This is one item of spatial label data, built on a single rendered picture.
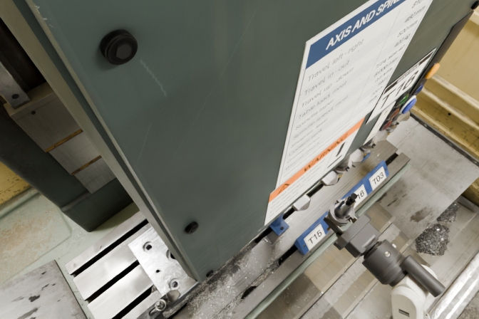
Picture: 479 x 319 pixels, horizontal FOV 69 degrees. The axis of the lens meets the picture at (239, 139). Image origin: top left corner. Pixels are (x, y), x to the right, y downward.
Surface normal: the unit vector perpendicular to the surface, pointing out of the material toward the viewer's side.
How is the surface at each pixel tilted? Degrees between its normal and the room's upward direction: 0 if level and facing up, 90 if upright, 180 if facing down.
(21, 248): 0
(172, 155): 90
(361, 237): 1
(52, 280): 24
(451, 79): 90
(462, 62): 90
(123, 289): 0
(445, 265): 17
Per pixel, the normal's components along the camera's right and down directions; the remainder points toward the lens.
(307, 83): 0.65, 0.65
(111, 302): 0.00, -0.52
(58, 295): 0.31, -0.70
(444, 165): -0.32, -0.25
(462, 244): -0.19, -0.69
